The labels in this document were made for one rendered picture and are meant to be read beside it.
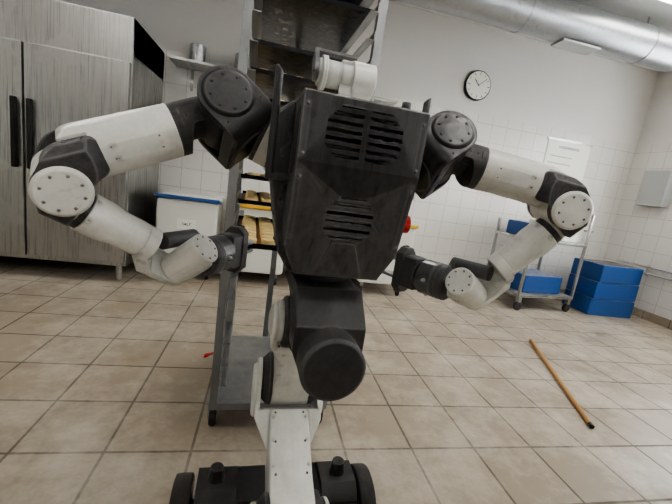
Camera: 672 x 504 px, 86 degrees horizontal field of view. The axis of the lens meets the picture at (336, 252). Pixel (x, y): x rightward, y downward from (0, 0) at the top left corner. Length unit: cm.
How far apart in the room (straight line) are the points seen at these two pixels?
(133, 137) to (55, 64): 290
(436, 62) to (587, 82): 197
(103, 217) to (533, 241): 82
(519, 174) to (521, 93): 430
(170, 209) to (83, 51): 128
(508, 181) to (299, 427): 79
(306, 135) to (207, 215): 295
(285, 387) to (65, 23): 315
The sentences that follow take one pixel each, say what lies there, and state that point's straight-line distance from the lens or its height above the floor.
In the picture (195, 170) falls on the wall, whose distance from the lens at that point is 412.
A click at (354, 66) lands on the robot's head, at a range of 78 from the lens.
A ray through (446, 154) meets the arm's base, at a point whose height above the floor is 115.
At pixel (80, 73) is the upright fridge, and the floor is 158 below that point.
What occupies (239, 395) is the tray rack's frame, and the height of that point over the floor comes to 15.
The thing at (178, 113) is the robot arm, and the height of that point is 114.
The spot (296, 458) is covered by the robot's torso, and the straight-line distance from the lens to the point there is 103.
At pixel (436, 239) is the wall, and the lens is 459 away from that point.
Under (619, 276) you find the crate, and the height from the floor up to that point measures 49.
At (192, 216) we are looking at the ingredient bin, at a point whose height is 60.
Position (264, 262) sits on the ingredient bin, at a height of 24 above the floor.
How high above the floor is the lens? 107
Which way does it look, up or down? 11 degrees down
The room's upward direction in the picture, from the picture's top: 8 degrees clockwise
